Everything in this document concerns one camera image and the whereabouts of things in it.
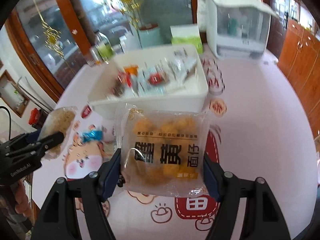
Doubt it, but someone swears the white plastic storage bin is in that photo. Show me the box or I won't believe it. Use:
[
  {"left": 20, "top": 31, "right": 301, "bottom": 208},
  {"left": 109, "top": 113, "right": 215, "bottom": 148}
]
[{"left": 88, "top": 44, "right": 208, "bottom": 118}]

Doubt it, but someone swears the yellow egg yolk snack packet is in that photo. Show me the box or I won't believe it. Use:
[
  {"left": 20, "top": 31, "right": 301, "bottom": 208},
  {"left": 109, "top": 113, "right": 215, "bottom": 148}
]
[{"left": 114, "top": 103, "right": 211, "bottom": 197}]

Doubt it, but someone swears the white blue snack packet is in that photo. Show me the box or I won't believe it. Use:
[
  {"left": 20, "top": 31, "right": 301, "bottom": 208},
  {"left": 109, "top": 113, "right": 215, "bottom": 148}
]
[{"left": 137, "top": 65, "right": 170, "bottom": 96}]

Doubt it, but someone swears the silver grey snack packet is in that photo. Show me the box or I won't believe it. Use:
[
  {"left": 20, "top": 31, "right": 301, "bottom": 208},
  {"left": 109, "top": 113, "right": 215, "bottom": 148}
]
[{"left": 168, "top": 50, "right": 197, "bottom": 85}]

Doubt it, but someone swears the person's left hand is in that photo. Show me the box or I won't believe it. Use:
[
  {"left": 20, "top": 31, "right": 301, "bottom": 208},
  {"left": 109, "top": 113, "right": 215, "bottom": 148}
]
[{"left": 1, "top": 179, "right": 33, "bottom": 233}]

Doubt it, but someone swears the brown noodle snack packet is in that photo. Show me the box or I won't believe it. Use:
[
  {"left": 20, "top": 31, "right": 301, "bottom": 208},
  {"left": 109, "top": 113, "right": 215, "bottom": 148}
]
[{"left": 38, "top": 107, "right": 76, "bottom": 160}]

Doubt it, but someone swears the orange wooden cabinet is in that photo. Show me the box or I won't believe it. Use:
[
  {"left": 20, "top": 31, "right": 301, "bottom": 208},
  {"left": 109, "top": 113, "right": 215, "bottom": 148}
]
[{"left": 278, "top": 19, "right": 319, "bottom": 137}]

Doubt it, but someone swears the red snack packet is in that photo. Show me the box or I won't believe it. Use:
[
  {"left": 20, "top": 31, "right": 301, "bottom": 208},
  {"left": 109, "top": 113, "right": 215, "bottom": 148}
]
[{"left": 148, "top": 72, "right": 167, "bottom": 86}]

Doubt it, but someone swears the teal ceramic canister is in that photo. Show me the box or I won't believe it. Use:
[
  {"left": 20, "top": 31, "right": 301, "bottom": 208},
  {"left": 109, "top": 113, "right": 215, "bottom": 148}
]
[{"left": 138, "top": 23, "right": 164, "bottom": 49}]

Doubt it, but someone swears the orange snack packet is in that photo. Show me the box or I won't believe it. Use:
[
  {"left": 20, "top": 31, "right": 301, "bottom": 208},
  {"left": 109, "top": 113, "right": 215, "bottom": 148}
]
[{"left": 124, "top": 65, "right": 139, "bottom": 76}]

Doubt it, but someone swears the blue candy packet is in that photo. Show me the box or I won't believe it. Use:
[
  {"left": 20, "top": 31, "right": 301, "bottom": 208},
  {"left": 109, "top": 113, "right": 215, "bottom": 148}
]
[{"left": 81, "top": 127, "right": 103, "bottom": 144}]

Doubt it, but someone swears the bottle with green liquid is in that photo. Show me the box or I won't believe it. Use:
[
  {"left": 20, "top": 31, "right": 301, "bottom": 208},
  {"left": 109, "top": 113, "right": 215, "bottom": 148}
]
[{"left": 95, "top": 30, "right": 114, "bottom": 61}]

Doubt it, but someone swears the green white tissue box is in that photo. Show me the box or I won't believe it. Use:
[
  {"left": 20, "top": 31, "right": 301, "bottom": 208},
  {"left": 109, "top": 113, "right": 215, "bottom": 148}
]
[{"left": 170, "top": 24, "right": 203, "bottom": 54}]

